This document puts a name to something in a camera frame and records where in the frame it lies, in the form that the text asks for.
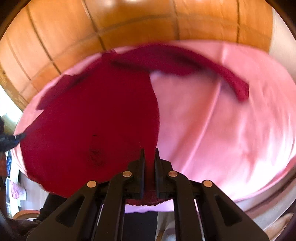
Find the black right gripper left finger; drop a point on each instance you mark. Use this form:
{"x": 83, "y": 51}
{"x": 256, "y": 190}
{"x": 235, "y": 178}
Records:
{"x": 96, "y": 211}

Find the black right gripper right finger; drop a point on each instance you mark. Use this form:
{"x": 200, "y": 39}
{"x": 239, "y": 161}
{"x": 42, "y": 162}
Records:
{"x": 202, "y": 211}

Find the dark red knit garment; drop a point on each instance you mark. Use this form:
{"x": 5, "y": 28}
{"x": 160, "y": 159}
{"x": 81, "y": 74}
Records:
{"x": 92, "y": 125}

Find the pink bedspread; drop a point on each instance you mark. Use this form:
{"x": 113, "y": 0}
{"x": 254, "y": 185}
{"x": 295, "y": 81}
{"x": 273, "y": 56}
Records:
{"x": 244, "y": 147}

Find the wooden panelled headboard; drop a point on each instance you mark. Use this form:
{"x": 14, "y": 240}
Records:
{"x": 42, "y": 39}

